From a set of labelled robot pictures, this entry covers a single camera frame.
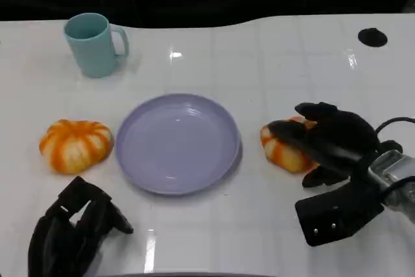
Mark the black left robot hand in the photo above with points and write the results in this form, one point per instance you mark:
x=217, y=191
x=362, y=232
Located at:
x=58, y=244

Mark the lilac plate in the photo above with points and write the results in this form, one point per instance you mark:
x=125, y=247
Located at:
x=178, y=147

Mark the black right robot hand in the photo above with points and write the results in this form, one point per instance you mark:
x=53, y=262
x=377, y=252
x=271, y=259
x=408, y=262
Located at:
x=343, y=131

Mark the pale green mug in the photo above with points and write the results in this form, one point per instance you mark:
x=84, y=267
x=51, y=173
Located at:
x=92, y=51

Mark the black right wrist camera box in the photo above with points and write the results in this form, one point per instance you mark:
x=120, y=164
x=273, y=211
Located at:
x=334, y=215

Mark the orange white toy bread roll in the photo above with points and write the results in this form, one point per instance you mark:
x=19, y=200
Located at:
x=76, y=145
x=285, y=157

